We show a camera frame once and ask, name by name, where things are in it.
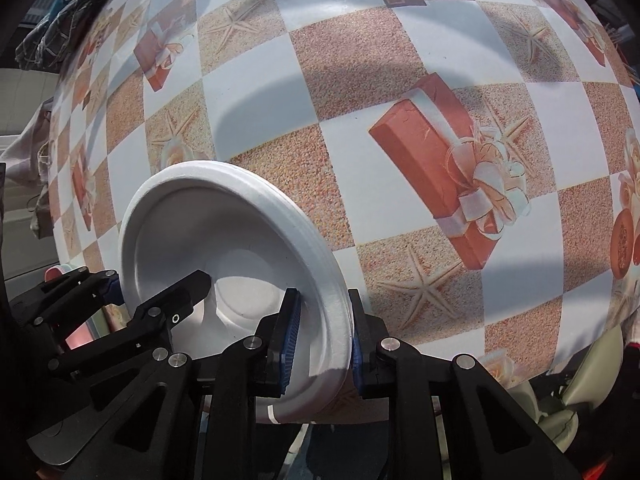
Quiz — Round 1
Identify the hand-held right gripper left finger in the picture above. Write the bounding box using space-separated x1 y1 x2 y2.
65 289 302 480

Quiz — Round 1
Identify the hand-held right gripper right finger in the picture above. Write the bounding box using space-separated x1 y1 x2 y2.
347 289 583 480

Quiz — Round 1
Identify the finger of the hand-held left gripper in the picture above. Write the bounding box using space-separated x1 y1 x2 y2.
29 269 212 413
10 269 124 343

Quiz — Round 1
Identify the pink square plate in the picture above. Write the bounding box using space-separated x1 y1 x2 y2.
44 265 118 353

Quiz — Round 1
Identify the white disposable plate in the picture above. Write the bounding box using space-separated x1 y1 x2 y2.
117 160 351 425

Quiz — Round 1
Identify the beige cloth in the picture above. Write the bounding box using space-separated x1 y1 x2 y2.
0 100 56 241

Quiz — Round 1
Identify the cream stool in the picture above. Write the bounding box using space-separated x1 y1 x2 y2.
505 330 626 456

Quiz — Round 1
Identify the printed checkered tablecloth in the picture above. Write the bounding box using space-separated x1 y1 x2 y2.
30 0 640 426

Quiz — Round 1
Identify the dark plaid cloth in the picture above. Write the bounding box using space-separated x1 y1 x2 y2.
15 0 136 68

